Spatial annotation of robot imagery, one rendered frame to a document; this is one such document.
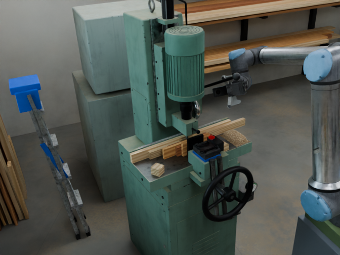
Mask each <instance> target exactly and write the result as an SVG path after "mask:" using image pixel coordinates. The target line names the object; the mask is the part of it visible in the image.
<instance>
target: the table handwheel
mask: <svg viewBox="0 0 340 255"><path fill-rule="evenodd" d="M237 172H240V173H243V174H245V175H246V177H247V189H246V192H245V195H244V197H243V198H242V199H239V198H237V197H236V192H235V191H234V190H233V189H232V188H233V184H234V180H235V177H236V174H237ZM230 174H232V178H231V181H230V185H229V187H225V186H224V185H223V184H220V183H219V182H220V181H221V180H222V179H223V178H225V177H226V176H228V175H230ZM216 185H217V186H218V187H220V188H221V189H223V190H224V191H225V192H226V195H225V196H221V198H220V199H218V200H217V201H216V202H214V203H213V204H211V205H210V206H208V202H209V198H210V195H211V193H212V191H213V190H214V188H215V187H216ZM252 190H253V176H252V174H251V172H250V171H249V170H248V169H247V168H245V167H243V166H233V167H230V168H227V169H225V170H224V171H222V172H221V173H219V174H218V175H217V176H216V177H215V178H214V179H213V180H212V181H211V183H210V184H209V185H208V187H207V189H206V191H205V193H204V196H203V199H202V210H203V213H204V215H205V216H206V217H207V218H208V219H209V220H211V221H214V222H222V221H225V220H228V219H230V218H231V217H233V216H235V215H236V214H237V213H238V212H240V211H241V210H242V208H243V207H244V206H245V205H246V203H247V202H248V200H249V198H250V196H251V193H252ZM223 200H226V201H227V202H232V201H233V200H236V201H238V202H239V204H238V205H237V206H236V207H235V208H233V209H232V210H231V211H230V212H228V213H226V214H224V215H220V216H215V215H213V214H211V213H210V211H209V210H211V209H212V208H213V207H215V206H216V205H217V204H219V203H220V202H222V201H223Z"/></svg>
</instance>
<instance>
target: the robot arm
mask: <svg viewBox="0 0 340 255"><path fill-rule="evenodd" d="M228 56H229V62H230V67H231V73H232V76H233V74H234V73H239V74H240V79H239V80H229V81H226V82H224V83H225V84H226V85H225V86H221V87H217V88H213V89H212V91H213V95H214V97H219V96H224V95H228V96H229V97H228V105H227V107H228V108H229V109H231V108H232V106H234V105H237V104H240V103H241V101H240V100H237V97H236V96H235V95H237V96H239V95H245V94H246V93H247V92H246V90H248V89H249V88H250V86H251V84H252V79H251V77H250V75H249V70H248V67H249V66H254V65H258V64H280V65H303V70H304V74H305V75H306V78H307V79H308V80H310V84H311V120H312V170H313V175H312V176H310V177H309V178H308V189H307V190H305V191H304V192H303V193H302V194H301V204H302V207H303V209H304V210H305V212H306V213H307V214H308V215H309V216H310V217H311V218H313V219H314V220H316V221H319V222H324V221H327V220H329V221H330V222H331V223H332V224H334V225H335V226H337V227H339V228H340V42H333V43H331V44H330V45H329V46H322V47H270V48H269V47H268V46H260V47H257V48H252V49H248V50H246V49H245V48H241V49H237V50H234V51H231V52H230V53H229V54H228ZM232 76H225V75H223V76H222V79H225V78H229V77H232Z"/></svg>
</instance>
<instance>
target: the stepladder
mask: <svg viewBox="0 0 340 255"><path fill-rule="evenodd" d="M9 88H10V92H11V95H15V97H16V100H17V104H18V108H19V111H20V113H23V112H27V111H29V114H30V117H31V119H32V122H33V124H34V127H35V129H36V132H37V135H38V137H39V140H40V142H41V144H40V146H41V147H42V149H43V150H44V153H45V155H46V158H47V160H48V163H49V166H50V168H51V171H52V173H53V176H54V179H55V181H56V184H57V187H58V189H59V192H60V194H61V197H62V200H63V202H64V205H65V207H66V210H67V213H68V215H69V218H70V220H71V223H72V226H73V228H74V231H75V237H76V239H77V240H79V239H80V230H79V229H78V228H77V225H76V222H77V220H76V217H75V216H74V214H73V211H72V210H73V209H76V211H77V213H78V216H79V218H80V220H81V223H82V225H83V227H84V229H85V232H86V235H87V237H88V236H90V235H91V232H90V228H89V226H88V225H87V223H86V220H85V219H86V216H85V214H84V212H83V211H82V209H81V207H83V203H82V200H81V197H80V194H79V191H78V189H77V190H73V188H72V185H71V182H70V179H72V177H71V173H70V170H69V167H68V164H67V163H64V161H63V160H62V158H61V157H60V155H59V154H58V152H57V149H59V145H58V141H57V138H56V135H55V134H51V135H50V133H49V130H48V128H47V126H46V123H45V121H44V119H43V116H42V115H44V114H45V111H44V108H43V104H42V101H40V98H39V94H38V91H39V90H41V86H40V82H39V79H38V76H37V74H35V75H29V76H23V77H17V78H11V79H9ZM63 163H64V164H63ZM63 181H64V183H65V186H66V188H67V190H68V192H67V195H66V193H65V190H64V187H63V185H62V182H63ZM67 196H68V198H67Z"/></svg>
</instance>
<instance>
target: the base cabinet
mask: <svg viewBox="0 0 340 255"><path fill-rule="evenodd" d="M119 155H120V163H121V170H122V178H123V185H124V193H125V201H126V208H127V216H128V221H129V229H130V237H131V241H132V242H133V244H134V245H135V247H136V248H137V249H138V251H139V252H140V254H141V255H235V241H236V224H237V216H235V218H234V219H231V220H227V221H223V222H214V221H211V220H209V219H208V218H207V217H206V216H205V215H204V213H203V210H202V199H203V196H204V193H205V191H204V192H202V193H200V194H197V195H195V196H193V197H191V198H188V199H186V200H184V201H182V202H179V203H177V204H175V205H172V206H170V207H168V206H167V205H166V204H165V203H164V202H163V201H162V200H161V198H160V197H159V196H158V195H157V194H156V193H155V192H151V193H150V192H149V190H148V189H147V188H146V187H145V186H144V185H143V184H142V183H141V181H140V180H139V179H138V178H137V177H136V176H135V175H134V174H133V172H132V171H131V168H130V164H129V163H128V162H127V161H126V160H125V159H124V158H123V157H122V156H121V154H119ZM232 189H233V190H234V191H235V192H236V197H237V198H238V190H239V177H236V178H235V180H234V184H233V188H232ZM226 203H227V212H230V211H231V210H232V209H233V208H235V207H236V206H237V205H238V201H236V200H233V201H232V202H226Z"/></svg>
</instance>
